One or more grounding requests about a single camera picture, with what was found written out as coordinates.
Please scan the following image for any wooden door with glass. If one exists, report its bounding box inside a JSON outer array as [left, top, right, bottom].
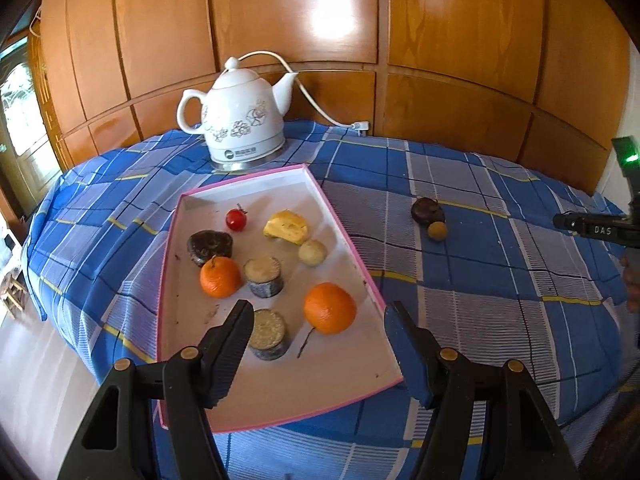
[[1, 39, 61, 217]]

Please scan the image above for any dark brown round fruit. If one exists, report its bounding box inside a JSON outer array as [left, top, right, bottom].
[[410, 197, 446, 228]]

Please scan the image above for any dark cylinder cream top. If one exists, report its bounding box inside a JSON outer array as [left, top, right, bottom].
[[243, 256, 284, 299], [248, 309, 290, 361]]

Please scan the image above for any white ceramic electric kettle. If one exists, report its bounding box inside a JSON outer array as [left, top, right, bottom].
[[176, 56, 297, 171]]

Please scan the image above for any red cherry tomato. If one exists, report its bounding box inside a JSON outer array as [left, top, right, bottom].
[[224, 204, 247, 232]]

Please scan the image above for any pale yellow round fruit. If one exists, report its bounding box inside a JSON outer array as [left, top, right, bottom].
[[298, 240, 328, 268]]

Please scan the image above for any person's hand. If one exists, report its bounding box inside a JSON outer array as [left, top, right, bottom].
[[620, 256, 640, 312]]

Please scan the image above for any blue plaid tablecloth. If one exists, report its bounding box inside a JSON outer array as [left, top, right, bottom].
[[23, 122, 639, 460]]

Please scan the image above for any small wooden stool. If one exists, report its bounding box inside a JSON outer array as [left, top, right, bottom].
[[0, 268, 27, 320]]

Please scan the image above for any wooden wall cabinet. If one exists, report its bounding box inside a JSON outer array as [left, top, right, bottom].
[[28, 0, 630, 193]]

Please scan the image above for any orange tangerine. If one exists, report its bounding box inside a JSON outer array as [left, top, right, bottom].
[[303, 282, 357, 335], [200, 256, 243, 299]]

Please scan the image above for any small yellow round fruit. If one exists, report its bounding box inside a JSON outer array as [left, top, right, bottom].
[[427, 221, 448, 242]]

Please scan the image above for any large dark brown disc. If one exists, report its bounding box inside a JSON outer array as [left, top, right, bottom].
[[186, 230, 233, 268]]

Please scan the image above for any white kettle power cable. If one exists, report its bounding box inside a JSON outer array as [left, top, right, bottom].
[[237, 50, 371, 137]]

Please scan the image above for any yellow potato piece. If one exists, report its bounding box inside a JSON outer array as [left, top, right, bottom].
[[262, 209, 309, 245]]

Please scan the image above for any pink rimmed white tray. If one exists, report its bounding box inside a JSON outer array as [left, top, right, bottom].
[[156, 165, 401, 434]]

